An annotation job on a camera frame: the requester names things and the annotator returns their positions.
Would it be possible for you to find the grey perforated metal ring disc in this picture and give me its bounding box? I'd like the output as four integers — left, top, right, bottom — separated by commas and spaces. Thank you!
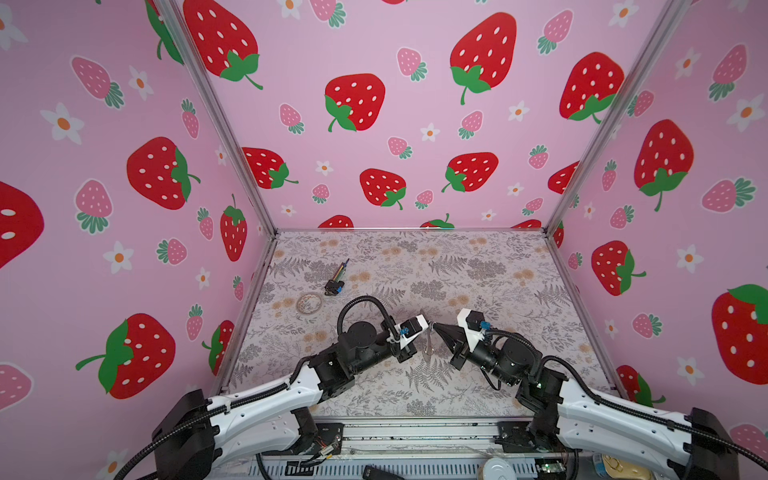
296, 293, 323, 315

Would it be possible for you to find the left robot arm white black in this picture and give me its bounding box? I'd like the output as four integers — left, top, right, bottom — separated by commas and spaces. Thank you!
152, 315, 429, 479

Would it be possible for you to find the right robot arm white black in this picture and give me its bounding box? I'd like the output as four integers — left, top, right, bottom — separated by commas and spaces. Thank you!
434, 324, 740, 479

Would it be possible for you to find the white round puck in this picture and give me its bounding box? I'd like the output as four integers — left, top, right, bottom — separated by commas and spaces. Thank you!
477, 457, 518, 480

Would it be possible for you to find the green circuit board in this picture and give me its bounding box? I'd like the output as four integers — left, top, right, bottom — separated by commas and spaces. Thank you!
535, 459, 568, 480

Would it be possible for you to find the black device at front edge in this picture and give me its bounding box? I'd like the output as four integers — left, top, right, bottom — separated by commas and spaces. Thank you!
362, 465, 404, 480

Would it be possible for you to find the gold computer mouse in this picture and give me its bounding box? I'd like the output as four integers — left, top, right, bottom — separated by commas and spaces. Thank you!
592, 453, 651, 480

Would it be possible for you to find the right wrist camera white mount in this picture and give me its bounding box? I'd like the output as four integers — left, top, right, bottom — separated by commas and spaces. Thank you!
457, 308, 492, 352

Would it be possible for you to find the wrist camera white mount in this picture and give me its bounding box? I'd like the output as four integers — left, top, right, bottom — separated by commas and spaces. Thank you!
457, 308, 492, 352
388, 314, 430, 349

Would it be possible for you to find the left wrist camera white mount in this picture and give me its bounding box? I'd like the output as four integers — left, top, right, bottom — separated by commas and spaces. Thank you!
388, 314, 430, 349

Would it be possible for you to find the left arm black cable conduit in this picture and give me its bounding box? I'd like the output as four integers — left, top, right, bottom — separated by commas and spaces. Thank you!
113, 295, 402, 480

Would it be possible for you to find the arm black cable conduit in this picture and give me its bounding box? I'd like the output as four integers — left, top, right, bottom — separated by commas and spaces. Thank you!
113, 295, 402, 480
482, 326, 768, 475

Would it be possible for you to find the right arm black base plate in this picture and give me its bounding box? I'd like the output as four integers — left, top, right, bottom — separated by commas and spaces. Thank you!
493, 420, 565, 454

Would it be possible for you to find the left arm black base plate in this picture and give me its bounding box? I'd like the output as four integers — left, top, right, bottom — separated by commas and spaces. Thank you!
290, 422, 345, 456

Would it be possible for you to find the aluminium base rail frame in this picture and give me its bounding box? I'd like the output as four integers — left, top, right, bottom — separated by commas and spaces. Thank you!
244, 416, 603, 479

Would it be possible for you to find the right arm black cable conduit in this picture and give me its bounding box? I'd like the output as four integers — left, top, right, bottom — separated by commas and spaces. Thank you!
482, 326, 768, 475

